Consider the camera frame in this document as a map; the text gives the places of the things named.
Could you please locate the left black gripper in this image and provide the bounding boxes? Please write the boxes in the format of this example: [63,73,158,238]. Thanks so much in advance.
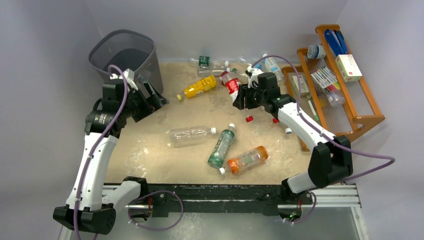
[120,80,169,122]

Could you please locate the red label water bottle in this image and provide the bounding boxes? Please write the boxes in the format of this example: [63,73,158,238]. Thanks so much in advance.
[219,71,240,103]

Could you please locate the green tea bottle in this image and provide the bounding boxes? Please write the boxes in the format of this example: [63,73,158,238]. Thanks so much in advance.
[207,123,236,169]

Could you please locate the clear bottle white cap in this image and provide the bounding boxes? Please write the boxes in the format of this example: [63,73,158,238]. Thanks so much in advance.
[169,126,217,146]

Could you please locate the orange label bottle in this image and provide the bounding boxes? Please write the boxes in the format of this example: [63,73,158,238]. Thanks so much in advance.
[218,146,269,175]

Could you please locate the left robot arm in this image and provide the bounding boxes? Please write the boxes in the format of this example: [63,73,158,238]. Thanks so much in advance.
[52,75,168,235]

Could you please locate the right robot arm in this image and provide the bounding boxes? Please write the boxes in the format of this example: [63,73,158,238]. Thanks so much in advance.
[232,72,353,204]

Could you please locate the grey mesh waste bin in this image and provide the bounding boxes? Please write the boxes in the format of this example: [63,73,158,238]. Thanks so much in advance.
[88,29,164,94]

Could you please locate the red bottle cap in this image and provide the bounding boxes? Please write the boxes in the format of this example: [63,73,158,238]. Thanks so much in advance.
[245,115,254,123]

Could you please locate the green white label bottle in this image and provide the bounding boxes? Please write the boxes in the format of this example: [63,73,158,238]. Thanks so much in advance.
[229,68,249,84]

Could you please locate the yellow plastic bottle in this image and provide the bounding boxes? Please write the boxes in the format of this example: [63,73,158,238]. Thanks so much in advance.
[176,75,217,101]

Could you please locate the blue label water bottle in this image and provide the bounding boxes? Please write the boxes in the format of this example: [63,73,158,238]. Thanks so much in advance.
[263,57,285,82]

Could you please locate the green label clear bottle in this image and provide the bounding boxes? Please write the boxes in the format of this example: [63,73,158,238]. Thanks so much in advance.
[188,55,230,78]

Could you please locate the green white small box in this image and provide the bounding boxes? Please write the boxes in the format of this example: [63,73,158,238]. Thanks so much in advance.
[290,73,311,99]

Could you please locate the white green marker pen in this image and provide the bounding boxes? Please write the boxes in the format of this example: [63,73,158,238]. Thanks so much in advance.
[307,99,320,122]

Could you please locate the wooden tiered rack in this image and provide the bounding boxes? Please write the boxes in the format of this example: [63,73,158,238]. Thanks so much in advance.
[282,24,385,142]

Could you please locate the pack of coloured markers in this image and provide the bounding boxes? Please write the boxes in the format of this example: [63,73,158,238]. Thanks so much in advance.
[310,66,341,94]

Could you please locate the round tape roll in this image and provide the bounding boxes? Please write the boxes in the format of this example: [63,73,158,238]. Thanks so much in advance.
[307,44,327,59]

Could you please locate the small clear jar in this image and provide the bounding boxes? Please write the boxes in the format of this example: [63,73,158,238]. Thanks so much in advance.
[326,89,346,107]

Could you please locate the white red box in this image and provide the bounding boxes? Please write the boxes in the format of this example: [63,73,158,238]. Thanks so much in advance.
[335,54,363,83]

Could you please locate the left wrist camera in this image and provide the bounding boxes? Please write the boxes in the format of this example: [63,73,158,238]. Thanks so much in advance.
[109,68,139,91]

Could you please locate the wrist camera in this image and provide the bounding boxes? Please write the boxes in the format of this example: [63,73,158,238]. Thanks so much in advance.
[245,65,264,88]
[109,68,139,91]

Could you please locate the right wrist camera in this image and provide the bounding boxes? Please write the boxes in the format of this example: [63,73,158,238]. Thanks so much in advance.
[245,65,264,88]

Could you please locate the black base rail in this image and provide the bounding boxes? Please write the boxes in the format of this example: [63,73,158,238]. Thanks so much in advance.
[68,183,362,220]

